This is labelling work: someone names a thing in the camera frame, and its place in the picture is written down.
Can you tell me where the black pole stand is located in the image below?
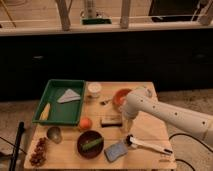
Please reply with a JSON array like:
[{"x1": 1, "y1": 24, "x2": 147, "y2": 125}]
[{"x1": 9, "y1": 122, "x2": 25, "y2": 171}]

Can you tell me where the yellow corn cob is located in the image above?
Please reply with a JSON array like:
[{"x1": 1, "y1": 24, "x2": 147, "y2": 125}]
[{"x1": 40, "y1": 103, "x2": 50, "y2": 120}]

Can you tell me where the green plastic tray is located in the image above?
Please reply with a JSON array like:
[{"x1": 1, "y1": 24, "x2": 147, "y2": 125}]
[{"x1": 32, "y1": 79, "x2": 85, "y2": 126}]

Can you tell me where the black monitor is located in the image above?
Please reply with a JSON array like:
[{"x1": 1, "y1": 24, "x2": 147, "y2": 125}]
[{"x1": 149, "y1": 0, "x2": 199, "y2": 22}]

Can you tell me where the grey folded cloth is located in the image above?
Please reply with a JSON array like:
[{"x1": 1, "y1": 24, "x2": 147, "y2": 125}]
[{"x1": 57, "y1": 89, "x2": 81, "y2": 103}]

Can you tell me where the wooden post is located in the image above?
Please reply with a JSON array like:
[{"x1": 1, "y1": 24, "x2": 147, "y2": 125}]
[
  {"x1": 120, "y1": 0, "x2": 131, "y2": 29},
  {"x1": 55, "y1": 0, "x2": 70, "y2": 31}
]

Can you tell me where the small metal clip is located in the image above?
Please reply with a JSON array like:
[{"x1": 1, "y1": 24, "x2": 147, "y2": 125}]
[{"x1": 100, "y1": 98, "x2": 112, "y2": 105}]

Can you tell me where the green base bottle object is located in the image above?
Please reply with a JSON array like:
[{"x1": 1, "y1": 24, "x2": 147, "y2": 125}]
[{"x1": 81, "y1": 0, "x2": 113, "y2": 26}]

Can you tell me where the wooden post right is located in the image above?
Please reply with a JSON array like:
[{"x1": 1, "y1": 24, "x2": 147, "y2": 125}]
[{"x1": 120, "y1": 0, "x2": 131, "y2": 29}]

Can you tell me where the wooden post left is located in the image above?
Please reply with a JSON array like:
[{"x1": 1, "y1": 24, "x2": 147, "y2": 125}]
[{"x1": 55, "y1": 0, "x2": 70, "y2": 31}]

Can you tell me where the white dish brush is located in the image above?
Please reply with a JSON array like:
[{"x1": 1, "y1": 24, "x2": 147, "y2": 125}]
[{"x1": 126, "y1": 134, "x2": 173, "y2": 155}]

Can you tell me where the orange bowl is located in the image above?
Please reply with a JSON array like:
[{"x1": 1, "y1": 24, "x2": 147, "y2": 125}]
[{"x1": 112, "y1": 88, "x2": 130, "y2": 110}]

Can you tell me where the black floor cable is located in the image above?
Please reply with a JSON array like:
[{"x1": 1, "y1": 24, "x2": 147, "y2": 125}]
[{"x1": 168, "y1": 132, "x2": 213, "y2": 171}]

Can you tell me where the orange fruit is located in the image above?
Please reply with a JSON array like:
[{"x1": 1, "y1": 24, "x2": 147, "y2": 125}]
[{"x1": 79, "y1": 117, "x2": 92, "y2": 130}]

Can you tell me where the blue sponge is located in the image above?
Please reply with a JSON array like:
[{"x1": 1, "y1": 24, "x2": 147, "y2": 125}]
[{"x1": 104, "y1": 141, "x2": 128, "y2": 162}]

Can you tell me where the small metal cup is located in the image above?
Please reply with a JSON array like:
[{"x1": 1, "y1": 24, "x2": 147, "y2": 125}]
[{"x1": 47, "y1": 127, "x2": 62, "y2": 144}]

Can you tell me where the green cucumber piece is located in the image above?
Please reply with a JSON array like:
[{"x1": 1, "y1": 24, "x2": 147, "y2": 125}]
[{"x1": 81, "y1": 138, "x2": 103, "y2": 151}]

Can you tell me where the dark brown bowl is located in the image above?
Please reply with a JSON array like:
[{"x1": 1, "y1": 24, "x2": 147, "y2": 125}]
[{"x1": 77, "y1": 130, "x2": 104, "y2": 159}]

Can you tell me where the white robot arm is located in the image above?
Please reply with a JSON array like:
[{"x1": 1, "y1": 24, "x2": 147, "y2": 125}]
[{"x1": 121, "y1": 87, "x2": 213, "y2": 147}]

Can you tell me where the white cup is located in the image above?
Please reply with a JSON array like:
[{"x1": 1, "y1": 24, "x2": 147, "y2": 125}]
[{"x1": 87, "y1": 82, "x2": 102, "y2": 98}]

